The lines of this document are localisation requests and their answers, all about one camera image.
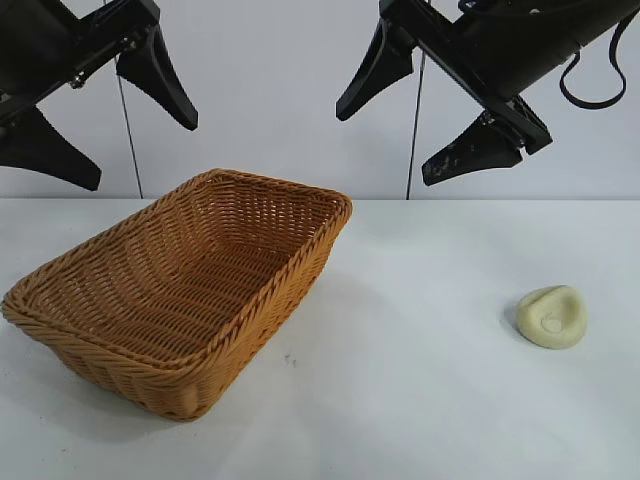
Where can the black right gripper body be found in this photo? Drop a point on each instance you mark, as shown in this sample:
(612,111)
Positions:
(515,45)

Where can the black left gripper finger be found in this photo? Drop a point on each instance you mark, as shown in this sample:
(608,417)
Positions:
(45,150)
(155,80)

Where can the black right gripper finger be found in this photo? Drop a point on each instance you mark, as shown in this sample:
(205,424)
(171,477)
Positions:
(475,152)
(380,70)

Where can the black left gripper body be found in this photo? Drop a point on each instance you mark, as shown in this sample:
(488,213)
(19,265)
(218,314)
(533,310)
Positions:
(40,45)

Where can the pale yellow egg yolk pastry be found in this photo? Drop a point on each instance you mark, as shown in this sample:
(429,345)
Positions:
(550,320)

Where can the brown woven wicker basket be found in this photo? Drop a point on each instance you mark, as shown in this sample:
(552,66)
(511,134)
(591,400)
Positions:
(175,280)

